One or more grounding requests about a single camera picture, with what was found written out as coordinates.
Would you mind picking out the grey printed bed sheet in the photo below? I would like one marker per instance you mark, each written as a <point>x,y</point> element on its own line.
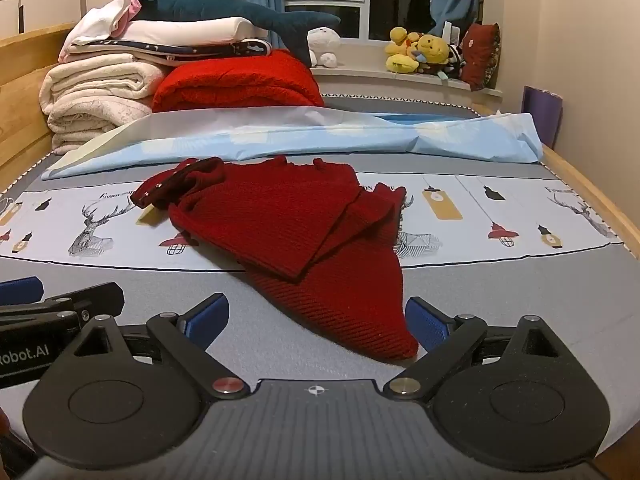
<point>500,300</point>

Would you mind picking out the red folded blanket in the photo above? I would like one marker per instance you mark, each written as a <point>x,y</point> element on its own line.
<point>235,82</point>

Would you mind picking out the pink cloth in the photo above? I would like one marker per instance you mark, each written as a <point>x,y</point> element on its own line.
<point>131,5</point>

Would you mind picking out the beige paper tag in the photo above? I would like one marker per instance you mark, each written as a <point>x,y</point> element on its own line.
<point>149,216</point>

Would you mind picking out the striped plush toy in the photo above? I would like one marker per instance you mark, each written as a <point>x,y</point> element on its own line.
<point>454,60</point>

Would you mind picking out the white plush toy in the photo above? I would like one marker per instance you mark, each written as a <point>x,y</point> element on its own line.
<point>324,42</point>

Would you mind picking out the cream folded blanket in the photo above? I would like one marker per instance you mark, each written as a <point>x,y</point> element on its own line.
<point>95,120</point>
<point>100,80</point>

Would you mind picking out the purple board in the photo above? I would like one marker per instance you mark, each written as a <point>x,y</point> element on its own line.
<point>542,112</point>

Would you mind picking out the white folded cloth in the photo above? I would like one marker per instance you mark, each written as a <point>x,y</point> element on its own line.
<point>100,20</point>

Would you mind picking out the blue shark plush toy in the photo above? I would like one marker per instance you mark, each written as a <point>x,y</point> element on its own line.
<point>225,7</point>

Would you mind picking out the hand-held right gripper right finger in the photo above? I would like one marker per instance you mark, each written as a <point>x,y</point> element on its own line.
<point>427,322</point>

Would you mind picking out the wooden bed frame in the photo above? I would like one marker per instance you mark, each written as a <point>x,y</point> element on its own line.
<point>20,85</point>

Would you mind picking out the light blue quilt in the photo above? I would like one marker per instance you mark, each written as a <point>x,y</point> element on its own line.
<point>310,135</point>

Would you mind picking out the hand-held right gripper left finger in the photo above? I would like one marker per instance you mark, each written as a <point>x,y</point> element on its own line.
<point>207,322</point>

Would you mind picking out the white window sill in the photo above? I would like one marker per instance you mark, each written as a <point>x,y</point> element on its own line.
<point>380,80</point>

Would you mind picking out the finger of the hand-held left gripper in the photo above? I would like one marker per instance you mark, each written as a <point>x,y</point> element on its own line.
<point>95,297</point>
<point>20,290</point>

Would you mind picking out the navy star-print blanket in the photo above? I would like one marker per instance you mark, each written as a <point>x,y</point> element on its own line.
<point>210,50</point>

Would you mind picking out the dark red knit sweater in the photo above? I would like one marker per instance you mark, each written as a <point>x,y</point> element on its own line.
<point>290,230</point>

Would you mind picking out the yellow duck plush toy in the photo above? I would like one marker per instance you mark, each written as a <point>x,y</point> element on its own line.
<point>400,50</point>

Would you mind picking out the dark red cushion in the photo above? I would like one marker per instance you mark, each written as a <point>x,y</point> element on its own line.
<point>481,55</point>

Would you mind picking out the yellow round plush toy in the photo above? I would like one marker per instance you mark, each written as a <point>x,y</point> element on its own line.
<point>434,47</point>

